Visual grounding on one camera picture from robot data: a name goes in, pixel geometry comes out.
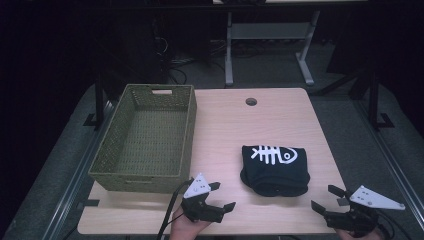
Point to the black shirt fishbone print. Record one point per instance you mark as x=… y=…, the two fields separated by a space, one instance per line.
x=275 y=175

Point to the grey metal desk frame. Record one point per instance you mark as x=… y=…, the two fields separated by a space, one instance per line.
x=266 y=31

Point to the black upright post with foot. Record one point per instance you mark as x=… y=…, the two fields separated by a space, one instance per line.
x=99 y=100
x=374 y=100

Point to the aluminium floor rail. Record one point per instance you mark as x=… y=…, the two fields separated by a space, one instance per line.
x=78 y=173
x=390 y=156

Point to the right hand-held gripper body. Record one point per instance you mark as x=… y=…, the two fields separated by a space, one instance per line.
x=360 y=213

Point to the person's left hand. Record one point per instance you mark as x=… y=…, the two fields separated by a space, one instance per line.
x=186 y=230

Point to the green woven basket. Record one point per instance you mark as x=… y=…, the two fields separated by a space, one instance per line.
x=150 y=133

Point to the black table edge clamp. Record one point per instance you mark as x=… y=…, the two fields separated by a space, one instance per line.
x=89 y=202

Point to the person's right hand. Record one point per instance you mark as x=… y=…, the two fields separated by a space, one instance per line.
x=360 y=236

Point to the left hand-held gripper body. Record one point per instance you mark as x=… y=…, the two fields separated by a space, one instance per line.
x=200 y=208

